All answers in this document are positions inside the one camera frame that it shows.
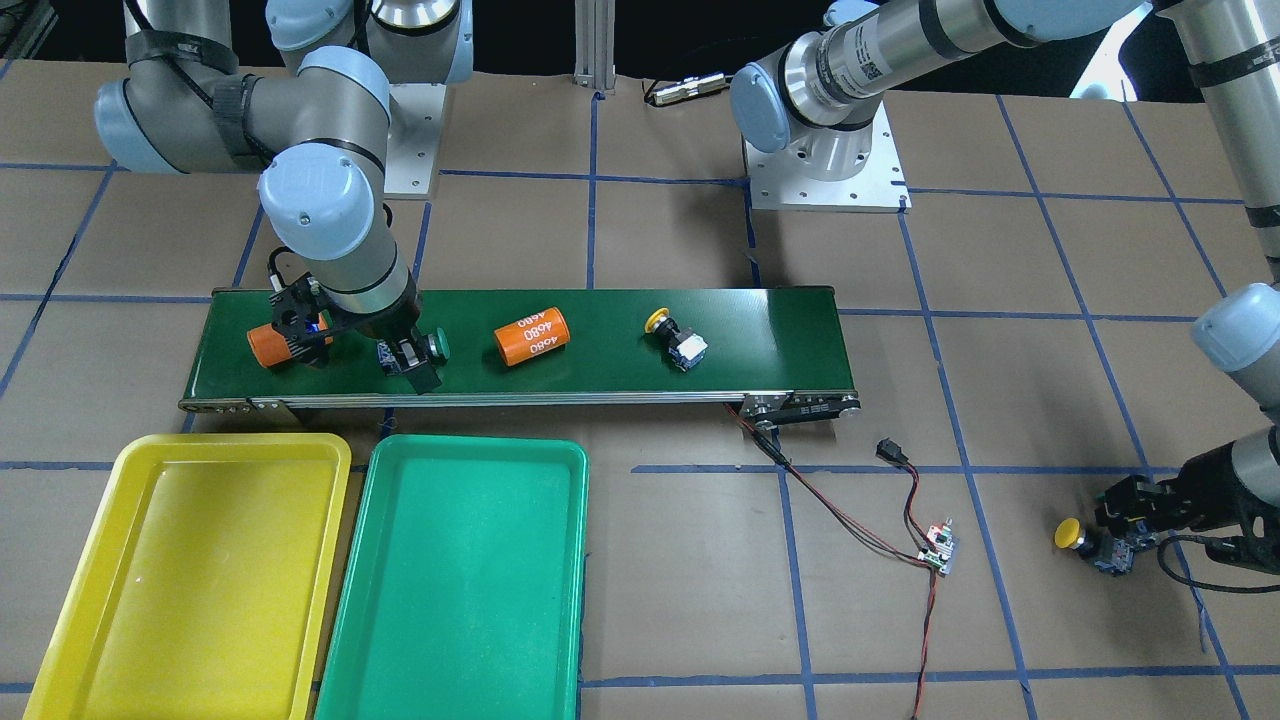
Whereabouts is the aluminium frame post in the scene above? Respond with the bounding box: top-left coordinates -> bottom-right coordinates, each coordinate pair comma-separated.
572,0 -> 616,94

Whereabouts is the green conveyor belt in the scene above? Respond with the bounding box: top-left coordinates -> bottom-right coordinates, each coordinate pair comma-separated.
180,286 -> 861,429

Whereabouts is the plain orange cylinder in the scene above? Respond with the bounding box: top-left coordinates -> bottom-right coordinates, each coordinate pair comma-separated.
244,324 -> 300,369

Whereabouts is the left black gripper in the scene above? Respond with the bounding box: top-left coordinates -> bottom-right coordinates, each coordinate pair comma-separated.
1094,442 -> 1244,532

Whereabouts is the red black wire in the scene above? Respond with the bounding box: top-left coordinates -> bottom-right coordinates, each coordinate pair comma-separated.
724,400 -> 951,720

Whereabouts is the yellow plastic tray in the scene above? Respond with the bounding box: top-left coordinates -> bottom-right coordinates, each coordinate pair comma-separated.
24,432 -> 351,719

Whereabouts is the small red circuit board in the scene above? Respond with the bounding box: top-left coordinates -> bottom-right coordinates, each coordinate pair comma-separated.
918,518 -> 956,577

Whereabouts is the green plastic tray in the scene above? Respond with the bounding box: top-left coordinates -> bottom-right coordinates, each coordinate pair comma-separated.
315,434 -> 589,719

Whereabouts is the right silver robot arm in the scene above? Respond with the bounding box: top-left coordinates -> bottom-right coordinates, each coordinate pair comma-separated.
93,1 -> 474,393

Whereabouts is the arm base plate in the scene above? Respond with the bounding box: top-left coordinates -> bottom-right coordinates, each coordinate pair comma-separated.
384,83 -> 448,200
742,106 -> 913,213

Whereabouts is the green push button dark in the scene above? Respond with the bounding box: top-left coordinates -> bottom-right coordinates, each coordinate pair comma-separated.
376,327 -> 451,375

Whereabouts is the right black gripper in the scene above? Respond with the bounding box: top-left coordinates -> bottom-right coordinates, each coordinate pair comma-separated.
335,290 -> 442,395

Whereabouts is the orange cylinder with numbers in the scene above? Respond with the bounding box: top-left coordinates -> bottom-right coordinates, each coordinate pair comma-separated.
493,307 -> 571,366

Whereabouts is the yellow push button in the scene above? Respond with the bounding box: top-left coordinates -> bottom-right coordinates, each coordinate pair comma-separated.
1053,518 -> 1135,577
644,307 -> 709,372

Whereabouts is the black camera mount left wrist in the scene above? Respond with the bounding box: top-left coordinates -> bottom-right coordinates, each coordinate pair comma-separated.
1204,491 -> 1279,575

